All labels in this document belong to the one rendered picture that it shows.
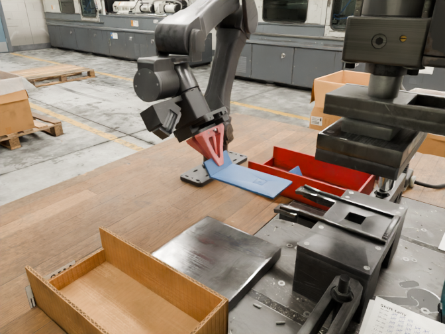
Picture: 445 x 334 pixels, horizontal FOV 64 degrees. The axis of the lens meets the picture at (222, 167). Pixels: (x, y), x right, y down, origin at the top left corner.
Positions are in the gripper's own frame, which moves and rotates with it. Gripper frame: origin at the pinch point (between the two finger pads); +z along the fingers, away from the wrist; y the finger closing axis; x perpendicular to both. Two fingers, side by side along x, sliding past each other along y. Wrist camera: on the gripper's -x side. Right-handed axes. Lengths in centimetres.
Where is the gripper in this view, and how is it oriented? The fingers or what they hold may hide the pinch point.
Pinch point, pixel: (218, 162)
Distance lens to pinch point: 69.4
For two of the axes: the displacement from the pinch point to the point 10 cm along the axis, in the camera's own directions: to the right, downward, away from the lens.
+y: 6.7, -2.4, -7.0
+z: 4.2, 9.0, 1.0
